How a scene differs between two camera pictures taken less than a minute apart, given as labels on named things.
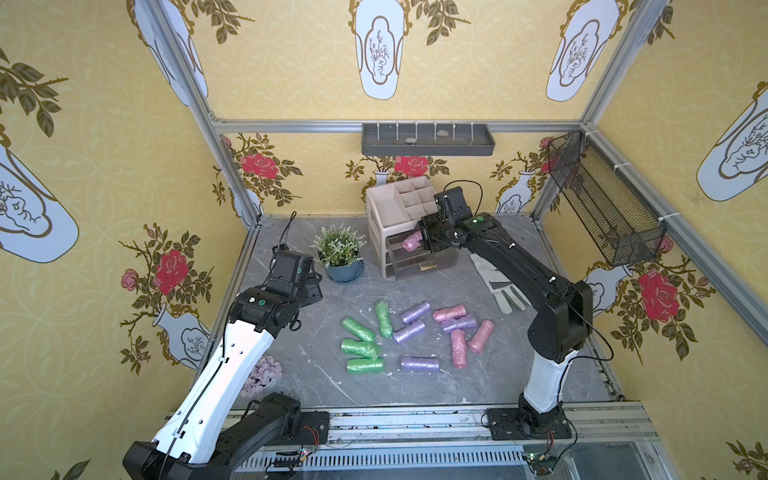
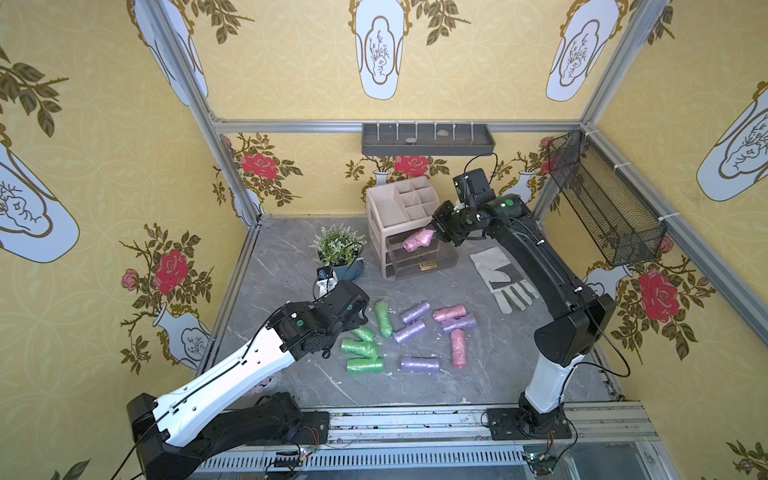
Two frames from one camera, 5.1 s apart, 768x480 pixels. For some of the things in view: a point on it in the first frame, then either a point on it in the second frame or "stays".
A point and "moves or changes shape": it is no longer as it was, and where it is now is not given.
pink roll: [412, 242] stays
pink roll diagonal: [481, 336] moves or changes shape
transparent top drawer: [406, 263] stays
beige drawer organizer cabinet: [393, 212] stays
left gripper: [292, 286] to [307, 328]
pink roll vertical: [459, 349] stays
